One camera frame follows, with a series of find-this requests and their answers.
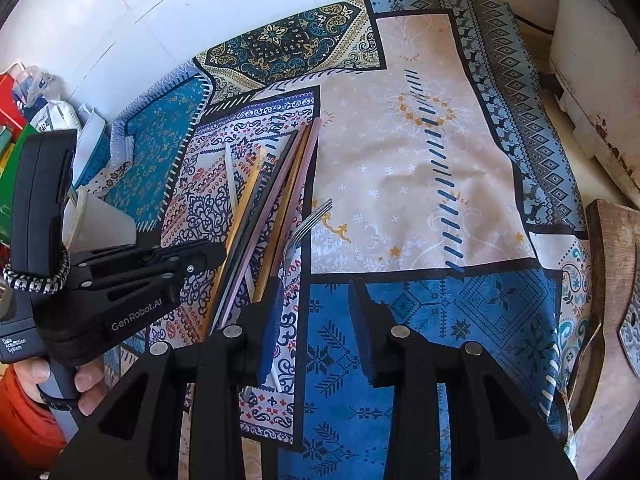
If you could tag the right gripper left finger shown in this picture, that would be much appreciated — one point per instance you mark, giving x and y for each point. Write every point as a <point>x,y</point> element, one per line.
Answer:
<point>135,431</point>

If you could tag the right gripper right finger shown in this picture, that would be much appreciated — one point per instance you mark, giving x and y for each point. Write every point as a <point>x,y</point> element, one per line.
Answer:
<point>494,432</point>

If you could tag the dark green chopstick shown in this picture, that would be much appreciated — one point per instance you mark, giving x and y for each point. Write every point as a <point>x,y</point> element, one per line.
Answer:
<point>269,186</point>

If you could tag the pink chopstick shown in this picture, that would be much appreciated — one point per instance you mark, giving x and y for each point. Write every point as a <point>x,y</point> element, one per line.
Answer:
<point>252,272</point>

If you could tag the brown wooden chopstick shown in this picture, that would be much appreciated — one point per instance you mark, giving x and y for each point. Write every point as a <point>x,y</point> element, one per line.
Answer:
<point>274,251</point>

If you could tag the metal fork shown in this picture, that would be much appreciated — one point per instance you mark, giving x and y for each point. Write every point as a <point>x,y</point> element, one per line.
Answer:
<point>306,226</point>

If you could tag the yellow wooden chopstick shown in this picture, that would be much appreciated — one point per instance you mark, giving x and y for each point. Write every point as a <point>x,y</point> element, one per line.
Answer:
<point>233,240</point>

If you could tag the white plastic chopstick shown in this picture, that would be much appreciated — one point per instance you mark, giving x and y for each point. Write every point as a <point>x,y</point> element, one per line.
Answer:
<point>228,163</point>

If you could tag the person's left hand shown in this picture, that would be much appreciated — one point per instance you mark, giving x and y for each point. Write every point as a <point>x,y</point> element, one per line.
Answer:
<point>36,376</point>

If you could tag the white ceramic utensil cup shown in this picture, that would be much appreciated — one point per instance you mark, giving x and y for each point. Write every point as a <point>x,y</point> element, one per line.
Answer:
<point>91,224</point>

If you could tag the green metal box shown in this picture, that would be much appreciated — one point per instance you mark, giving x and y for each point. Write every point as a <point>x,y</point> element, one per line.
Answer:
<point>7,184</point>

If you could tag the red tin box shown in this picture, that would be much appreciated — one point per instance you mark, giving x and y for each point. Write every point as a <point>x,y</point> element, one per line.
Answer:
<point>10,116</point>

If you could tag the white blue plastic bag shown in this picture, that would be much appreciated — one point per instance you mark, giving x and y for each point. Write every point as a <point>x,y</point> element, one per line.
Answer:
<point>38,96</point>

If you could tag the patchwork patterned table cloth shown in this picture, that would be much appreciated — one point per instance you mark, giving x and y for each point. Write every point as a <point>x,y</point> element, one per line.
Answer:
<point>452,197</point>

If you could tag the white rice cooker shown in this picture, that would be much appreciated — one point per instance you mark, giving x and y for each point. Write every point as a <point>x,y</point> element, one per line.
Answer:
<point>597,64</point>

